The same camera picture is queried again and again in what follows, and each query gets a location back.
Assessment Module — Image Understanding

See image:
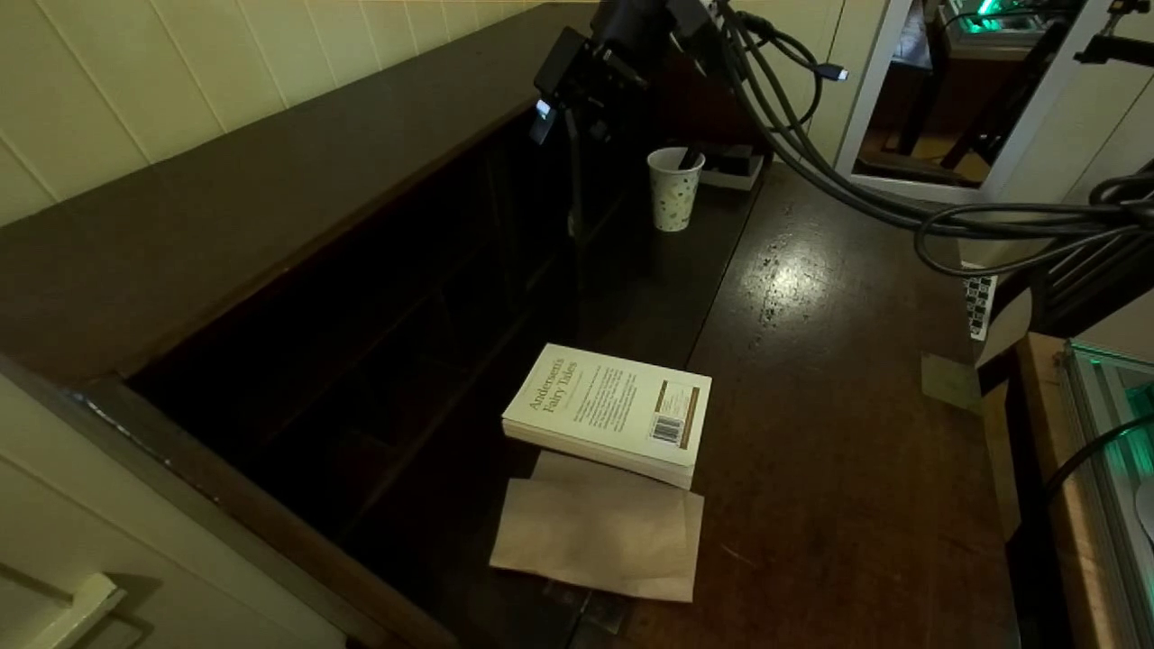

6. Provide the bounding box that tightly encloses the white dotted paper cup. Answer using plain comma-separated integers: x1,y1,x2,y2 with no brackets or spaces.
644,148,707,233

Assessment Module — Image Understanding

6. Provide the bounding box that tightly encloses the white paperback book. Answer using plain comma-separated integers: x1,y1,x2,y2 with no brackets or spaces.
499,342,712,489

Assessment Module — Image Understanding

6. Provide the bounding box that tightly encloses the dark wooden cabinet door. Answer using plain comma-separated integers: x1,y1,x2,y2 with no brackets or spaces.
562,109,594,337

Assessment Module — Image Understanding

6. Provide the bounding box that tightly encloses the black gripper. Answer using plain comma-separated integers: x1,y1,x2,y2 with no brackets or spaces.
531,30,651,143

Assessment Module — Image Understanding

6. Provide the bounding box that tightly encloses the brown paper envelope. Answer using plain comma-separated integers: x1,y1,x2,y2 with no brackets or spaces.
489,452,703,602

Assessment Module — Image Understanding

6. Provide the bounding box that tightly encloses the black cable bundle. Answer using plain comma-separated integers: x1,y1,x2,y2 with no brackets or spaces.
707,0,1154,285

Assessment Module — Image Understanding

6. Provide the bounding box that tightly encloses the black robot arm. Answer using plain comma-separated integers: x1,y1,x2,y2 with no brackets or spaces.
531,0,739,143

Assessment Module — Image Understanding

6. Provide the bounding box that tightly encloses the dark wooden secretary desk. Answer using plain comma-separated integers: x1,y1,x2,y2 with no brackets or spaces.
0,2,1014,649

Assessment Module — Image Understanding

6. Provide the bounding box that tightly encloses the black thick book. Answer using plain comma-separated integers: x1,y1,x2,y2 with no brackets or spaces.
703,143,764,192

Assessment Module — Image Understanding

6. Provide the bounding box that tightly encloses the light wooden side table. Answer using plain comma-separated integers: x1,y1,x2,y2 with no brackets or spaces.
982,334,1140,649

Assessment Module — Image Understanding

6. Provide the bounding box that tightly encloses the small tan label card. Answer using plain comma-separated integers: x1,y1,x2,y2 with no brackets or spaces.
918,354,982,411

